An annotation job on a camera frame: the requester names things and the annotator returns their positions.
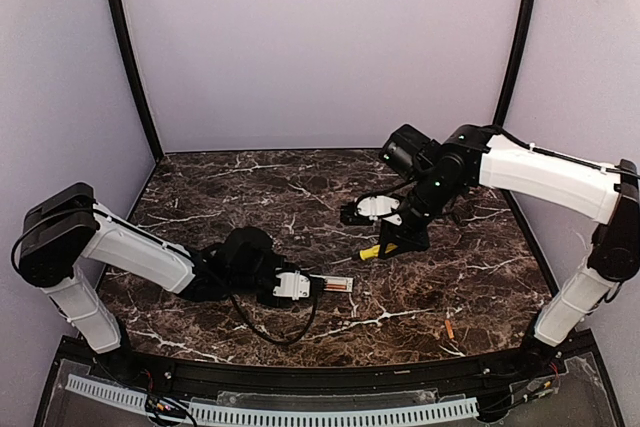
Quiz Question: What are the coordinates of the yellow handled screwdriver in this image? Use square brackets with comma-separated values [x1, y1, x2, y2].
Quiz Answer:
[351, 244, 397, 261]

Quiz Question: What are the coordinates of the white remote control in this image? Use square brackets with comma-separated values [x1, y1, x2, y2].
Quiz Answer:
[311, 275, 354, 293]

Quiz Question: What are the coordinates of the orange battery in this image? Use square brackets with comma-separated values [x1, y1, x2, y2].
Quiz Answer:
[324, 283, 350, 292]
[444, 319, 455, 340]

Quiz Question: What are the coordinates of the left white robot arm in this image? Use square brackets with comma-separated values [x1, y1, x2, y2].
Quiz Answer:
[10, 182, 308, 354]

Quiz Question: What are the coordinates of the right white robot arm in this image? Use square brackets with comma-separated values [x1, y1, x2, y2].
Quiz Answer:
[377, 124, 639, 375]

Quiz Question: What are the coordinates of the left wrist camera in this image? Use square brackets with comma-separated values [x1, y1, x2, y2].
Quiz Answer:
[272, 271, 324, 301]

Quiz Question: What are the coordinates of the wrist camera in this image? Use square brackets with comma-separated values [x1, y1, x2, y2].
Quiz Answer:
[340, 195, 402, 226]
[272, 271, 324, 301]

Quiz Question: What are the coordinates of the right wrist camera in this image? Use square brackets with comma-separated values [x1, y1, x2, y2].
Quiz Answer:
[340, 195, 402, 226]

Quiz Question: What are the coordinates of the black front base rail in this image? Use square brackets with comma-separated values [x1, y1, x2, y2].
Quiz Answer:
[105, 349, 565, 398]

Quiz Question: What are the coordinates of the white slotted cable duct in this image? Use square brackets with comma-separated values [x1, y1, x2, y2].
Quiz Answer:
[65, 374, 479, 426]

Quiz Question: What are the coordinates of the right black frame post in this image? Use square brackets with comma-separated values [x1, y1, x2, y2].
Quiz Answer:
[492, 0, 535, 126]

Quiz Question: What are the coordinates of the black frame post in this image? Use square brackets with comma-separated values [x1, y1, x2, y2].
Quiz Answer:
[492, 0, 535, 126]
[107, 0, 164, 163]

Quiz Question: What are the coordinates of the left black frame post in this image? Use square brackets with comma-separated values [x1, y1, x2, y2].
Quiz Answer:
[107, 0, 164, 163]

